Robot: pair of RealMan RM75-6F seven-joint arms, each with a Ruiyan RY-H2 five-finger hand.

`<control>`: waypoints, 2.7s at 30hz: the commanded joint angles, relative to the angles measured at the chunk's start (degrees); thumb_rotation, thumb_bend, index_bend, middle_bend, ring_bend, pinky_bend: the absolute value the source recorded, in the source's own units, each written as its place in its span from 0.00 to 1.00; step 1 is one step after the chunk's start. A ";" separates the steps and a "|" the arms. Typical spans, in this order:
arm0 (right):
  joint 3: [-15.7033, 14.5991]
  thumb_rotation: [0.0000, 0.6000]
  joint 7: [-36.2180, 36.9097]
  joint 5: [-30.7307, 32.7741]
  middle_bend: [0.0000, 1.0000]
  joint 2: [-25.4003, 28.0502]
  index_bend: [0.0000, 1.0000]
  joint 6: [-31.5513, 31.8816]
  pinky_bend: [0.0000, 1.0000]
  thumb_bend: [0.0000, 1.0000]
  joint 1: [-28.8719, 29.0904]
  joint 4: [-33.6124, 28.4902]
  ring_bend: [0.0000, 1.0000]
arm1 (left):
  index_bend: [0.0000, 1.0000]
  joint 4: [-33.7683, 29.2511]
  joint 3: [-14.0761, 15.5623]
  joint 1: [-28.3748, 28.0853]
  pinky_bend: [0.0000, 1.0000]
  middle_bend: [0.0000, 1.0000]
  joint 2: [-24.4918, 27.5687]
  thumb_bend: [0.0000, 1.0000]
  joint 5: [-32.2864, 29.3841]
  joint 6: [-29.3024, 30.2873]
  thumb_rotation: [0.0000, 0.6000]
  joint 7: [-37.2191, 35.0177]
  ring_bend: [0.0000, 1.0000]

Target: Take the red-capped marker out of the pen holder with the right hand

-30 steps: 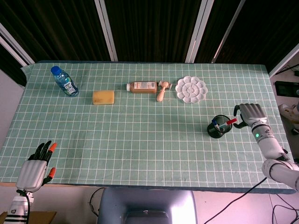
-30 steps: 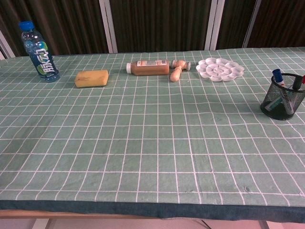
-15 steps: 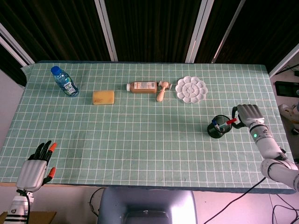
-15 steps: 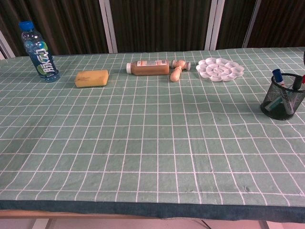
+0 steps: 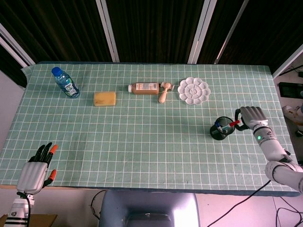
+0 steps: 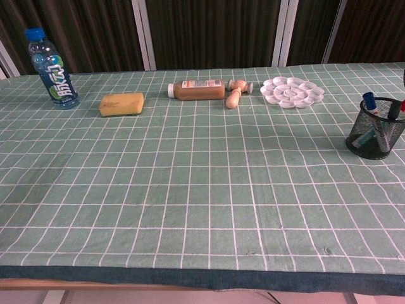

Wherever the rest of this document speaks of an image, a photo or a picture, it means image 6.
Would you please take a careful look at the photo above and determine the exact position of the brown drink bottle white cap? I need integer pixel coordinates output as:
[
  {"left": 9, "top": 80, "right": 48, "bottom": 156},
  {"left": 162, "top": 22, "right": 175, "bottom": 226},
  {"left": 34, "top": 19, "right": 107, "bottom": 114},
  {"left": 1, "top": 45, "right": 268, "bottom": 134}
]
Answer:
[{"left": 167, "top": 79, "right": 227, "bottom": 101}]

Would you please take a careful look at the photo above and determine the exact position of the small wooden mallet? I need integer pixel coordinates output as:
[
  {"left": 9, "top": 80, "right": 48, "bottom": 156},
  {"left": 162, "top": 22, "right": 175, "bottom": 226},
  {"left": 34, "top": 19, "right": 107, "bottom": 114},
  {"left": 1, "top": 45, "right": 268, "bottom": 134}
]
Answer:
[{"left": 225, "top": 79, "right": 254, "bottom": 110}]

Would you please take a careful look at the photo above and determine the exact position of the green grid tablecloth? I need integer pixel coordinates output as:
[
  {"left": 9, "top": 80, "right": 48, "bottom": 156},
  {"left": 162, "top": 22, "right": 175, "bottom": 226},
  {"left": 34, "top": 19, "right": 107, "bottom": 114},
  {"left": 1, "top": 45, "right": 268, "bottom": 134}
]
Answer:
[{"left": 0, "top": 61, "right": 405, "bottom": 294}]

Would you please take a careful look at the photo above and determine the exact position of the blue capped marker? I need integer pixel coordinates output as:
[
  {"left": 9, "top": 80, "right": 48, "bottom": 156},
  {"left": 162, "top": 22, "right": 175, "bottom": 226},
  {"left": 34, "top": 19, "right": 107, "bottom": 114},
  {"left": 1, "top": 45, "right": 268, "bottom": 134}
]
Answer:
[{"left": 361, "top": 91, "right": 392, "bottom": 152}]

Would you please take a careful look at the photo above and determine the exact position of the white flower paint palette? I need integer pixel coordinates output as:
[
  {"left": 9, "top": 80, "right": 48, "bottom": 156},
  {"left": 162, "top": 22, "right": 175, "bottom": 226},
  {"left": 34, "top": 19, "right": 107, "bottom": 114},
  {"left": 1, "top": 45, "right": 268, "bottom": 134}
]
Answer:
[{"left": 259, "top": 76, "right": 326, "bottom": 110}]

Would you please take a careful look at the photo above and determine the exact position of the yellow sponge block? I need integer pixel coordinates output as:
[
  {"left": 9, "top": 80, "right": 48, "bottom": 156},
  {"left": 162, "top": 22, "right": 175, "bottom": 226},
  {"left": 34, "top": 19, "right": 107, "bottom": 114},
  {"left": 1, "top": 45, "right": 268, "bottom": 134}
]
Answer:
[{"left": 98, "top": 91, "right": 146, "bottom": 118}]

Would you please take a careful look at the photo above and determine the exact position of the black mesh pen holder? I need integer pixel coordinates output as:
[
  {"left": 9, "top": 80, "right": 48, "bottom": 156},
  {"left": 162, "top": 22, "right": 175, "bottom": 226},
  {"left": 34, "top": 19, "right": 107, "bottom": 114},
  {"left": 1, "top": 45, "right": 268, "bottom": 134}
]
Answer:
[{"left": 345, "top": 96, "right": 405, "bottom": 160}]

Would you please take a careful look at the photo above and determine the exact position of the blue sports drink bottle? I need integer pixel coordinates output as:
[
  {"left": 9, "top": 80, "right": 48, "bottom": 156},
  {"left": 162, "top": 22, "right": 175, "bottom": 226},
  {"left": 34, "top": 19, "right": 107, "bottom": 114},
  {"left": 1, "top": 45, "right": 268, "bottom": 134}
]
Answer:
[{"left": 25, "top": 27, "right": 80, "bottom": 110}]

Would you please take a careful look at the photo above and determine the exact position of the white screen frame post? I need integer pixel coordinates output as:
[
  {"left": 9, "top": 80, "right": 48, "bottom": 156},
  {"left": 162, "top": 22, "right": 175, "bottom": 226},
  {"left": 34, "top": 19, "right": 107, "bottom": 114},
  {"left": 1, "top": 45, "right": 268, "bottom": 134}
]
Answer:
[
  {"left": 0, "top": 39, "right": 22, "bottom": 80},
  {"left": 321, "top": 0, "right": 348, "bottom": 65},
  {"left": 271, "top": 0, "right": 300, "bottom": 68},
  {"left": 130, "top": 0, "right": 158, "bottom": 72}
]

